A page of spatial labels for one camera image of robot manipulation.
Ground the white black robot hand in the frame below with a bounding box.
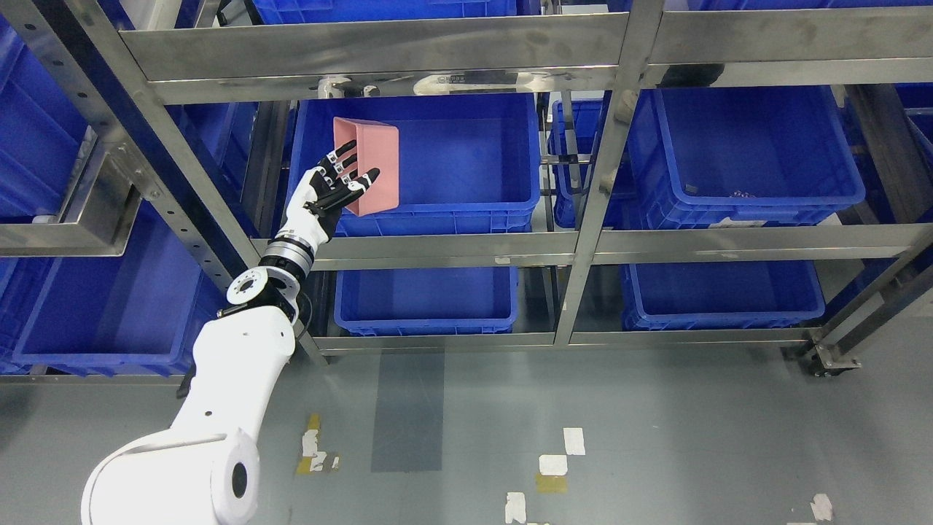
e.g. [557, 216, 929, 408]
[276, 140, 380, 253]

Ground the pink plastic storage box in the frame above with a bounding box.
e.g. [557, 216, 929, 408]
[332, 117, 400, 217]

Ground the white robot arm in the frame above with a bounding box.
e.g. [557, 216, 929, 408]
[80, 235, 316, 524]

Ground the steel shelf rack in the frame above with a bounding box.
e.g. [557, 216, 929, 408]
[2, 1, 931, 378]

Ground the blue bin lower middle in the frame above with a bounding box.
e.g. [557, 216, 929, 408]
[334, 267, 519, 337]

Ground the blue target bin middle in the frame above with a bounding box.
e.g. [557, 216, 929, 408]
[289, 93, 540, 237]

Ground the blue bin large left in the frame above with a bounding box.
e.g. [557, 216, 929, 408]
[1, 20, 225, 376]

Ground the blue bin lower right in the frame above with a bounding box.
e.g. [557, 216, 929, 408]
[620, 260, 826, 331]

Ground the blue bin upper right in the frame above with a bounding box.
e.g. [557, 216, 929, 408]
[627, 86, 866, 230]

